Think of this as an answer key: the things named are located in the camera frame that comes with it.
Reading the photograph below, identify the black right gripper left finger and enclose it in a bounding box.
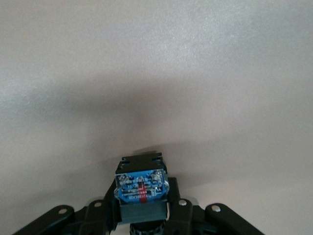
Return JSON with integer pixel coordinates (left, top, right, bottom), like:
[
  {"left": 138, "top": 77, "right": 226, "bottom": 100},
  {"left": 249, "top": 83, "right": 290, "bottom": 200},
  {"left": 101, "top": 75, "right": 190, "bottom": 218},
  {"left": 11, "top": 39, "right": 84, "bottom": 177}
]
[{"left": 12, "top": 182, "right": 122, "bottom": 235}]

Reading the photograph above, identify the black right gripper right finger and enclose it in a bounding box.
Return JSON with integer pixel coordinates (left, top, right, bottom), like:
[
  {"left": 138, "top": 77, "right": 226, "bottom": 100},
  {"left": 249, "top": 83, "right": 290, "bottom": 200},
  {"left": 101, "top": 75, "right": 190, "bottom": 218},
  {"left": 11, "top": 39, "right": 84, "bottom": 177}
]
[{"left": 163, "top": 177, "right": 266, "bottom": 235}]

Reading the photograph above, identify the black button with blue contact block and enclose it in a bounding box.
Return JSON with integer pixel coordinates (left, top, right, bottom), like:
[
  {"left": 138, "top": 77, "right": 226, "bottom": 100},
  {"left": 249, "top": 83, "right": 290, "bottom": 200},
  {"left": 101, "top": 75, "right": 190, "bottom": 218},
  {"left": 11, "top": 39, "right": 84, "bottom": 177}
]
[{"left": 113, "top": 151, "right": 170, "bottom": 235}]

